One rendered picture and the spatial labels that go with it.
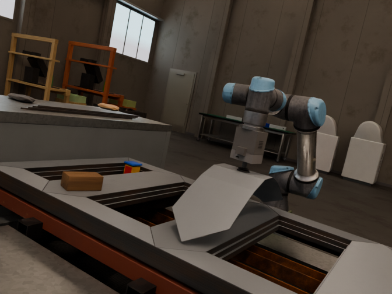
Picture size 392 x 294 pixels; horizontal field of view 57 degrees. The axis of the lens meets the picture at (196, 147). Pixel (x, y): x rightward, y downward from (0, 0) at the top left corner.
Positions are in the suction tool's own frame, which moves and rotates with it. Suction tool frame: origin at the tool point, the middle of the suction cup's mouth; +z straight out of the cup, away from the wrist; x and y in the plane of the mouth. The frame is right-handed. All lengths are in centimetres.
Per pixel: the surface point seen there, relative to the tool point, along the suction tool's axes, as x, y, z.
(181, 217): -27.6, 1.1, 10.8
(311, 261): 45, 14, 34
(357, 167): 872, -200, 69
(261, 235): 7.0, 7.9, 19.1
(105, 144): 7, -84, 10
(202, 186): -16.8, -2.3, 3.8
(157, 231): -32.4, -2.1, 15.5
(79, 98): 390, -735, 36
